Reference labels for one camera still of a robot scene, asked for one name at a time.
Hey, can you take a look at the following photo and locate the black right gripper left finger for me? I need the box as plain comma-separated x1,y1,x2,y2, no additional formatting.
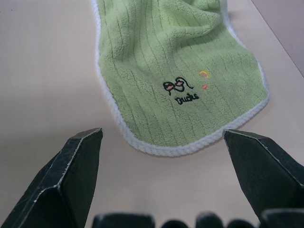
0,127,104,228

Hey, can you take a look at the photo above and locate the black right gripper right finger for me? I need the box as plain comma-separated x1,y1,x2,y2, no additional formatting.
223,129,304,228

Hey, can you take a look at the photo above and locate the green towel with white trim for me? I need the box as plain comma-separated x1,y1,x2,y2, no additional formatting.
91,0,271,158

